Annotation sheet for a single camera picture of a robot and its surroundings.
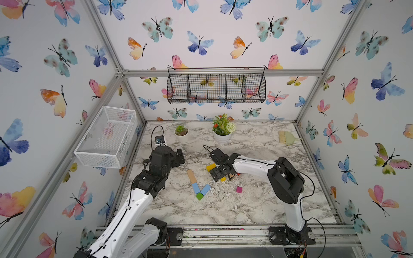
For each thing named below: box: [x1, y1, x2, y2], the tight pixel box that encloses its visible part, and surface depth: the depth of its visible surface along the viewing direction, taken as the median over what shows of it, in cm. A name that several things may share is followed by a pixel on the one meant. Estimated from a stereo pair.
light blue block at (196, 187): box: [191, 182, 201, 195], surface depth 91 cm
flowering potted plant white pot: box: [211, 112, 237, 144], surface depth 100 cm
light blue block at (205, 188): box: [200, 183, 212, 196], surface depth 90 cm
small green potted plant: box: [174, 125, 189, 138], surface depth 106 cm
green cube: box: [195, 192, 204, 201], surface depth 88 cm
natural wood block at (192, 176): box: [186, 169, 197, 184], surface depth 96 cm
